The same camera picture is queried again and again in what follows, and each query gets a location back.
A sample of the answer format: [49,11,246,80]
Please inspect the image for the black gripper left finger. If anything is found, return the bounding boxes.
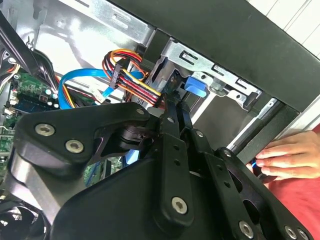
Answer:
[8,92,195,229]

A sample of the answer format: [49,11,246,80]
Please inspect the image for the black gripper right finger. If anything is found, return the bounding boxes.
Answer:
[176,96,314,240]

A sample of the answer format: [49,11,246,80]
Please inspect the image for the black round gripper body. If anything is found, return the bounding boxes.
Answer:
[49,151,251,240]

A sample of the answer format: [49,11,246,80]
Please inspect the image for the round black tool blue ring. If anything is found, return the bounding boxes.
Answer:
[250,159,281,185]

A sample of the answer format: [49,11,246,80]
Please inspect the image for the coloured power wire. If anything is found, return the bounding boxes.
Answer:
[102,48,167,108]

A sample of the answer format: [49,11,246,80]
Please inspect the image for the hard disk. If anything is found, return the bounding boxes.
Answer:
[159,68,209,100]

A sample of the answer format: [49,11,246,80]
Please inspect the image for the person's right hand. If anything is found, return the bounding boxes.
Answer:
[255,130,320,181]

